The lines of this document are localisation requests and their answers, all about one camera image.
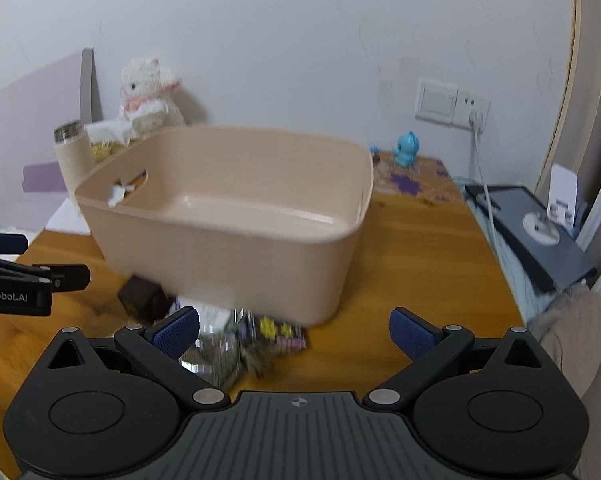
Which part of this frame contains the cream thermos bottle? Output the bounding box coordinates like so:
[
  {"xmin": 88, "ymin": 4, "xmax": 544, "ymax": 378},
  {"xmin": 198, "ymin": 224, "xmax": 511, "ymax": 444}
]
[{"xmin": 54, "ymin": 120, "xmax": 95, "ymax": 200}]

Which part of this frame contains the white wall switch socket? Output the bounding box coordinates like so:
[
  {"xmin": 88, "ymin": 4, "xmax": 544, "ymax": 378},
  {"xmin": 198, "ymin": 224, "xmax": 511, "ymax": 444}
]
[{"xmin": 415, "ymin": 78, "xmax": 490, "ymax": 130}]

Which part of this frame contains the white wooden shelf frame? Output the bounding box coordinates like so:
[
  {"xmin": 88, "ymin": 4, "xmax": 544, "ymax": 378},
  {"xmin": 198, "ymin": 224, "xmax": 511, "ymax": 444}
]
[{"xmin": 535, "ymin": 0, "xmax": 601, "ymax": 296}]

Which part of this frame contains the white plush lamb toy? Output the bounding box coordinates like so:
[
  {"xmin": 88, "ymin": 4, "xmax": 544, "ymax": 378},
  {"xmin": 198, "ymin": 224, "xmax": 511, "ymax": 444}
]
[{"xmin": 119, "ymin": 58, "xmax": 186, "ymax": 139}]

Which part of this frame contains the yellow tissue box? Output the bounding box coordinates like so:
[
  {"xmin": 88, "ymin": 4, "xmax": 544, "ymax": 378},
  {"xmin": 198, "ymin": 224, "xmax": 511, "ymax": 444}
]
[{"xmin": 84, "ymin": 119, "xmax": 146, "ymax": 208}]

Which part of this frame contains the white paper sheet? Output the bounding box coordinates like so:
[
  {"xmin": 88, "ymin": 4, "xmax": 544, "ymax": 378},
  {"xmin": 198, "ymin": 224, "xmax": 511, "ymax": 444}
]
[{"xmin": 46, "ymin": 198, "xmax": 91, "ymax": 236}]

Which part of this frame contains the purple star patterned cube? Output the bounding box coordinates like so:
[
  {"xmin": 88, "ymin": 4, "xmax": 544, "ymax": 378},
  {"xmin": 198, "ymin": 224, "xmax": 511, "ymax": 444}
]
[{"xmin": 238, "ymin": 312, "xmax": 308, "ymax": 356}]

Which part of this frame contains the grey laptop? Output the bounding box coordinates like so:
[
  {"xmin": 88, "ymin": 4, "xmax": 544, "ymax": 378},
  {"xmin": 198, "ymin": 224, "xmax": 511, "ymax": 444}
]
[{"xmin": 467, "ymin": 178, "xmax": 595, "ymax": 292}]

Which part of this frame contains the dark brown small box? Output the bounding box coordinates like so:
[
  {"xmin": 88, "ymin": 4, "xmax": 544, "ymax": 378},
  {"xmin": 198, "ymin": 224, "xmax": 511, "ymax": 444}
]
[{"xmin": 117, "ymin": 275, "xmax": 174, "ymax": 325}]

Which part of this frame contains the white flat box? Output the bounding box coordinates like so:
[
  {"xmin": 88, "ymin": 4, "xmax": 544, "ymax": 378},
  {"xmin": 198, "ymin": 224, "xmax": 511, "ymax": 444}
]
[{"xmin": 169, "ymin": 296, "xmax": 231, "ymax": 334}]

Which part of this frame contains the beige crumpled cloth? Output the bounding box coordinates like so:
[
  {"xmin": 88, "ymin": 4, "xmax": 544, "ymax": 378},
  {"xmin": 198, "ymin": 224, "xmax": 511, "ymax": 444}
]
[{"xmin": 528, "ymin": 283, "xmax": 601, "ymax": 398}]

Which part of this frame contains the white power cable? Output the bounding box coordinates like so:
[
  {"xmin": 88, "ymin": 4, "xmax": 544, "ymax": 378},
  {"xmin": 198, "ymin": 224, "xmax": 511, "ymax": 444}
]
[{"xmin": 467, "ymin": 110, "xmax": 504, "ymax": 241}]

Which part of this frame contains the green dried herb bag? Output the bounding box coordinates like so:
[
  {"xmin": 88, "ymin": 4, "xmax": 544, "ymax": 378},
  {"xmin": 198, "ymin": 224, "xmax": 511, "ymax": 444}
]
[{"xmin": 179, "ymin": 310, "xmax": 271, "ymax": 392}]

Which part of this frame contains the beige plastic storage bin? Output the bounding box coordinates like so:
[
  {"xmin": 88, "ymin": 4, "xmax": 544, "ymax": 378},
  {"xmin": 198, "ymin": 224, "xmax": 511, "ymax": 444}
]
[{"xmin": 75, "ymin": 126, "xmax": 374, "ymax": 326}]

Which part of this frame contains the blue bird figurine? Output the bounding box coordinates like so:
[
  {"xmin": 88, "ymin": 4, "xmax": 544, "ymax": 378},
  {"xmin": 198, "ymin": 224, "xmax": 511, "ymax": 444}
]
[{"xmin": 393, "ymin": 131, "xmax": 419, "ymax": 167}]

